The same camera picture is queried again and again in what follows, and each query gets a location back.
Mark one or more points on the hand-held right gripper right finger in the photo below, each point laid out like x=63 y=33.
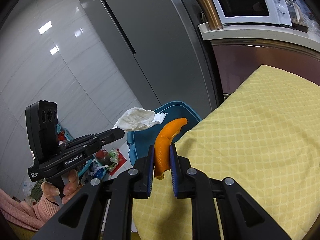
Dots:
x=173 y=172

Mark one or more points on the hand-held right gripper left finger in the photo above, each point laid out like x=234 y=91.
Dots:
x=150 y=172

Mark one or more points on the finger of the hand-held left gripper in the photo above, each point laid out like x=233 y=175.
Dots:
x=112 y=135

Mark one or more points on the orange peel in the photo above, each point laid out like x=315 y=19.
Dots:
x=161 y=152

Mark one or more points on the white tissue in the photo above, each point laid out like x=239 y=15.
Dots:
x=135 y=120

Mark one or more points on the teal trash bin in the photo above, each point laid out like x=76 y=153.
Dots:
x=140 y=140

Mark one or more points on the person's left hand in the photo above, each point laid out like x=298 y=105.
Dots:
x=50 y=189

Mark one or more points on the red plastic bag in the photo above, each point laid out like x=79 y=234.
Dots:
x=121 y=160

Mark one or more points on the clear plastic bag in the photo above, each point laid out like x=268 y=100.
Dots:
x=27 y=187

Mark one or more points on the grey refrigerator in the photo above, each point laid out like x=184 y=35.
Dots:
x=162 y=42

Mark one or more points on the kitchen counter cabinet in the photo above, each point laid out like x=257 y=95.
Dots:
x=250 y=57

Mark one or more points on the copper travel tumbler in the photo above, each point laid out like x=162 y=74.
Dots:
x=211 y=12

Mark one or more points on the white microwave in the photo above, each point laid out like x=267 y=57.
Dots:
x=240 y=2

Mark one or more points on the dark kettle tray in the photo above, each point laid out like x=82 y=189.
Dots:
x=300 y=26

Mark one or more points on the glass kettle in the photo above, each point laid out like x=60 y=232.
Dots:
x=293 y=7

